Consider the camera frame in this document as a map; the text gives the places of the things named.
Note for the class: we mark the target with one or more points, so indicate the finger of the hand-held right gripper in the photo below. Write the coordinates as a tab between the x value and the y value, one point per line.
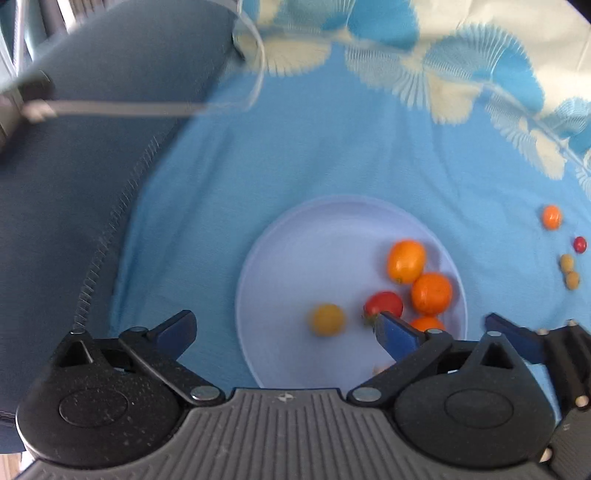
515	334

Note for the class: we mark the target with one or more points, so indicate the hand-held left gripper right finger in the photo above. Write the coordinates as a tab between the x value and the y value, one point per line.
395	334

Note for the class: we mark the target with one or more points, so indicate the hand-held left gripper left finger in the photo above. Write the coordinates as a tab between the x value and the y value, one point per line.
173	330

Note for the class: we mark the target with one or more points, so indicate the red cherry tomato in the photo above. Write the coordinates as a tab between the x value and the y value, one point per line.
385	302
580	244

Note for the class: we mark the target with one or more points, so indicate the small orange tangerine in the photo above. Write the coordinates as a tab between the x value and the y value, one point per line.
551	217
427	323
406	261
431	293

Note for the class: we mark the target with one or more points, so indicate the light blue plate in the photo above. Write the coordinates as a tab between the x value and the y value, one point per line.
314	258

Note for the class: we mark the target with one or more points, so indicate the blue fabric sofa armrest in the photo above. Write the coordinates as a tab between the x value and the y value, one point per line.
92	184

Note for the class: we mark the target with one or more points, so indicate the blue fan-print bed sheet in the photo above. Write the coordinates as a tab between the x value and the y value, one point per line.
323	152

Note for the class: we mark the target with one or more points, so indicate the black smartphone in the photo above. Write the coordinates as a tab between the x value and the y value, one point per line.
18	115

